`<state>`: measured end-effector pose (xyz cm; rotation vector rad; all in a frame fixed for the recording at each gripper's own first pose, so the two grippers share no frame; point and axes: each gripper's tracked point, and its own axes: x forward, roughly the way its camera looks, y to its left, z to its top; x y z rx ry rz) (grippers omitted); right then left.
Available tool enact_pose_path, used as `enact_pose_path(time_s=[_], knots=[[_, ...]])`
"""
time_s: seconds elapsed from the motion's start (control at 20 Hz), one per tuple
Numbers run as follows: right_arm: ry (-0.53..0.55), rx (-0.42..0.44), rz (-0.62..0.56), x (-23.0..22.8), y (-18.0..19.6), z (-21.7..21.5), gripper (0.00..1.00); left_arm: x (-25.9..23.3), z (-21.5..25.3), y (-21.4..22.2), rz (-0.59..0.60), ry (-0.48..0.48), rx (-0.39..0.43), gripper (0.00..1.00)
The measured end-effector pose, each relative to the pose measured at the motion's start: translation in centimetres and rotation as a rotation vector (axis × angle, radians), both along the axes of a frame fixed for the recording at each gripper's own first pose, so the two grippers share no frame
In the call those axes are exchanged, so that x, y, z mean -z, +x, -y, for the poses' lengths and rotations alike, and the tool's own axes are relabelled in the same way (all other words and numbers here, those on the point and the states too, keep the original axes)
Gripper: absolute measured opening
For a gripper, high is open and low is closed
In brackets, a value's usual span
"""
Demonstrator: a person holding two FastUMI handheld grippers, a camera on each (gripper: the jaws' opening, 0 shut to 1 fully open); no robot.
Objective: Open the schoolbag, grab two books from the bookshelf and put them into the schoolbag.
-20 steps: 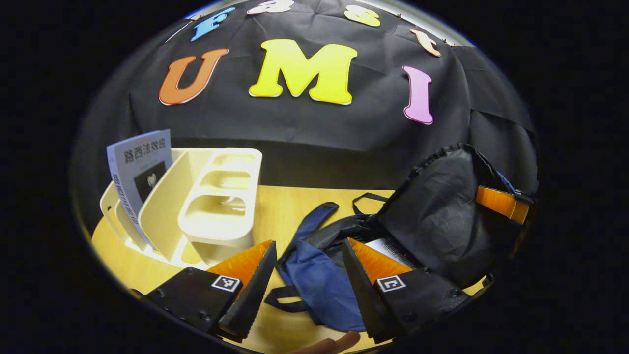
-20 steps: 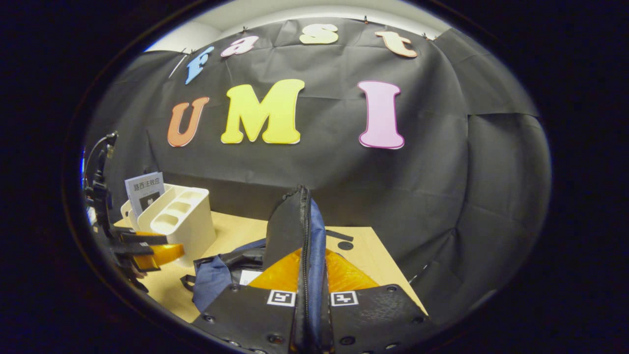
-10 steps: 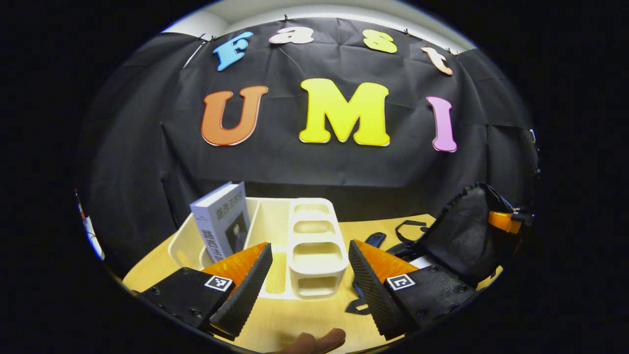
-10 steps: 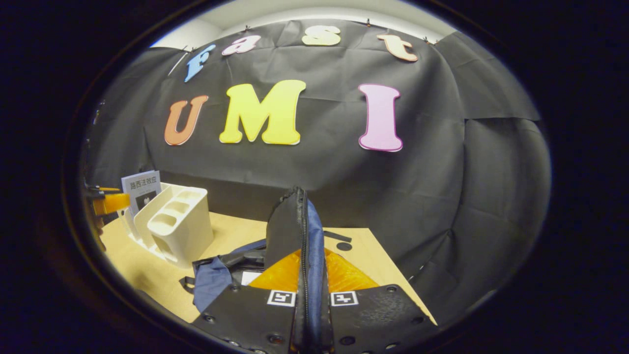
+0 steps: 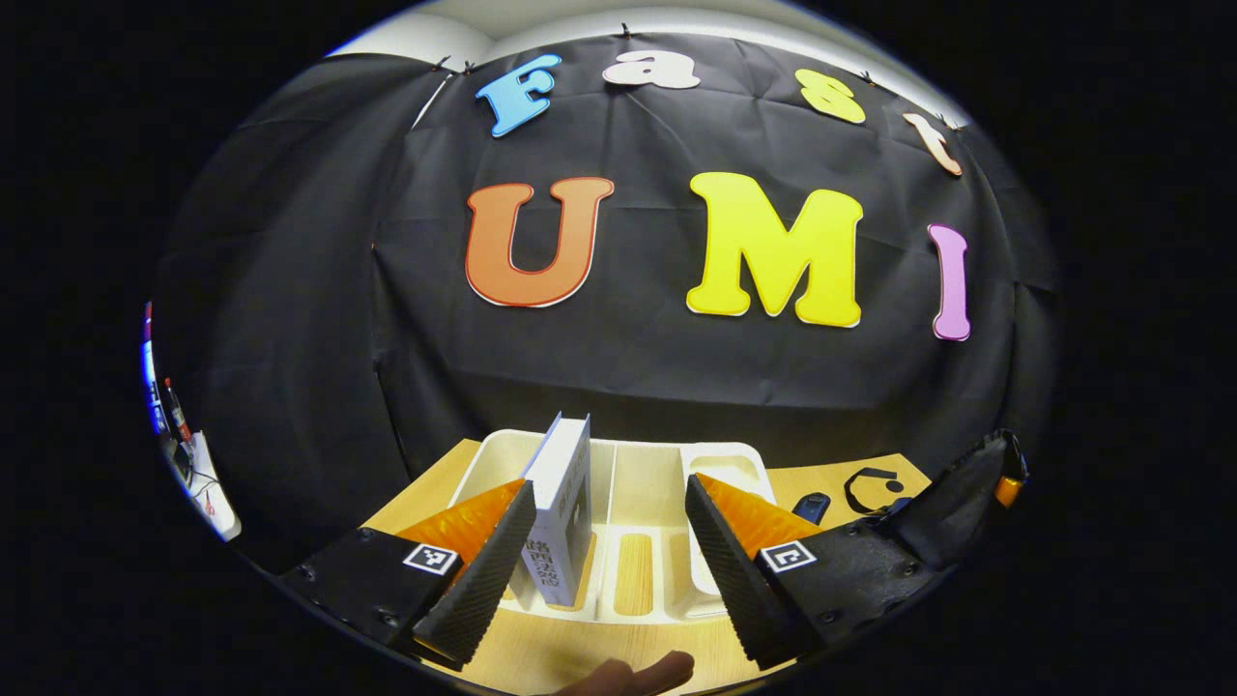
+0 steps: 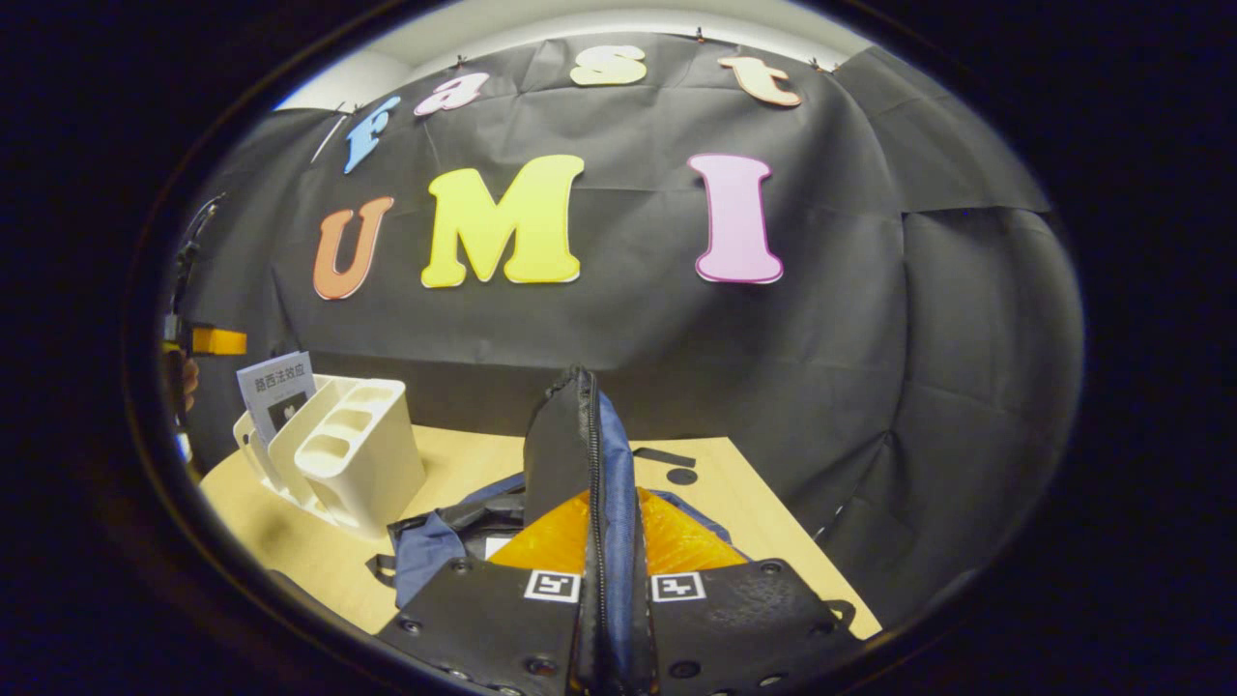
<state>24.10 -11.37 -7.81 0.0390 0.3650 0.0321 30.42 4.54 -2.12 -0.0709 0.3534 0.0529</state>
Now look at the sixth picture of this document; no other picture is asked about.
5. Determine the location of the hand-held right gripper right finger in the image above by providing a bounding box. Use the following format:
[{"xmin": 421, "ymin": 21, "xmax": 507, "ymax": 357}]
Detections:
[{"xmin": 636, "ymin": 486, "xmax": 867, "ymax": 696}]

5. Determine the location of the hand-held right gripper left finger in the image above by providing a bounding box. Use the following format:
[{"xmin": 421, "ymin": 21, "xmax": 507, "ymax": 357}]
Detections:
[{"xmin": 377, "ymin": 488, "xmax": 591, "ymax": 696}]

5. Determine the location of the blue schoolbag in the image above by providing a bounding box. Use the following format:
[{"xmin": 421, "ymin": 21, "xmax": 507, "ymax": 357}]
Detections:
[{"xmin": 365, "ymin": 365, "xmax": 764, "ymax": 696}]

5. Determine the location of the grey book with black print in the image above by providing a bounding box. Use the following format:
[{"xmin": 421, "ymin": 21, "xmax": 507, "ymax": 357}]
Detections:
[{"xmin": 237, "ymin": 351, "xmax": 318, "ymax": 448}]

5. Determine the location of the white plastic bookshelf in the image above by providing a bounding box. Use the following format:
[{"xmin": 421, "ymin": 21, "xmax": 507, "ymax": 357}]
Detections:
[{"xmin": 232, "ymin": 375, "xmax": 427, "ymax": 540}]

